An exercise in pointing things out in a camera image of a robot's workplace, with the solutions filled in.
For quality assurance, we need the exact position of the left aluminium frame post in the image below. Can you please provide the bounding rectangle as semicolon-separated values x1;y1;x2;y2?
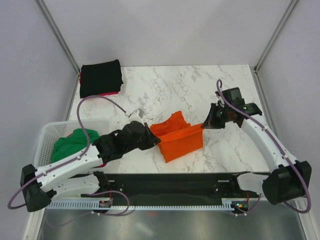
34;0;80;73

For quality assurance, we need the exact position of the white slotted cable duct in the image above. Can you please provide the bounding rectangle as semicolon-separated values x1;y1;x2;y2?
46;198;250;211

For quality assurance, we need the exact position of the green t-shirt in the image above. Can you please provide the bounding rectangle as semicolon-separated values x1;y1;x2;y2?
50;128;88;163

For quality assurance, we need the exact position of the orange t-shirt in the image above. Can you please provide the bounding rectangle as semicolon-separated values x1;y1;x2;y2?
150;111;204;163

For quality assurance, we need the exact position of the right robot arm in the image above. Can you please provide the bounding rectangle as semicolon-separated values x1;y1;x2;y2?
201;80;312;213

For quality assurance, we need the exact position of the black folded t-shirt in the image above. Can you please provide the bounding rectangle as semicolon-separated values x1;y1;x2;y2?
79;59;124;99

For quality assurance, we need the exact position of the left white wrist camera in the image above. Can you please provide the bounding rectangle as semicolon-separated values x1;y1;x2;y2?
127;108;144;124

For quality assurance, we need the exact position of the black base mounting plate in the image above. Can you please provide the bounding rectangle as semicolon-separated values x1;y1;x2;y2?
92;173;258;206

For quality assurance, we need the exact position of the right aluminium frame post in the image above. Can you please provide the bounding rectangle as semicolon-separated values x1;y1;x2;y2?
253;0;301;72

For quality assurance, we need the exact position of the aluminium frame post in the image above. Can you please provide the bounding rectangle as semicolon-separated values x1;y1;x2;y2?
253;0;301;72
34;0;80;73

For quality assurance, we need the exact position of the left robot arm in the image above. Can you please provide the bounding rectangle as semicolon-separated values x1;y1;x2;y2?
20;121;161;212

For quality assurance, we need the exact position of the white plastic basket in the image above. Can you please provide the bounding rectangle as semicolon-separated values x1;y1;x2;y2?
33;118;112;168

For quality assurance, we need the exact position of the red t-shirt in basket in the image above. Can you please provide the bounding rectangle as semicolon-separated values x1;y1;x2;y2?
66;133;108;169

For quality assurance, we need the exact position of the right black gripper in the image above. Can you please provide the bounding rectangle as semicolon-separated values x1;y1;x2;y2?
202;103;232;130

